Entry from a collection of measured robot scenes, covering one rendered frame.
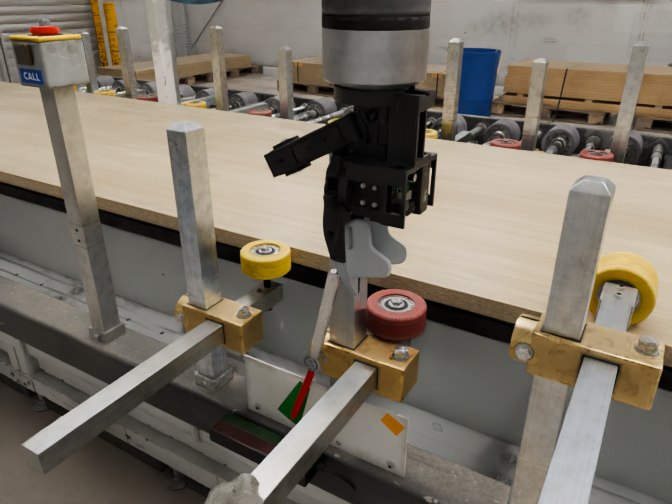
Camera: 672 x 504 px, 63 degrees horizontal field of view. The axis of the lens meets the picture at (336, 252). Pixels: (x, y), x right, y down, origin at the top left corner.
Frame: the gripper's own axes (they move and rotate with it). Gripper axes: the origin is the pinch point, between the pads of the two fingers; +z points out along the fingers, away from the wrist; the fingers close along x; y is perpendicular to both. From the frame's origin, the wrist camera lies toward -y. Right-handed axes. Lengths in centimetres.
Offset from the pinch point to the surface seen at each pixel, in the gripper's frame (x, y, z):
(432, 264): 27.9, -1.2, 10.4
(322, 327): 1.7, -4.5, 8.3
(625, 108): 115, 15, -1
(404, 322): 10.6, 2.0, 10.3
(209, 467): 29, -57, 84
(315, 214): 36.3, -27.8, 10.4
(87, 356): 4, -57, 33
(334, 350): 5.4, -5.1, 14.0
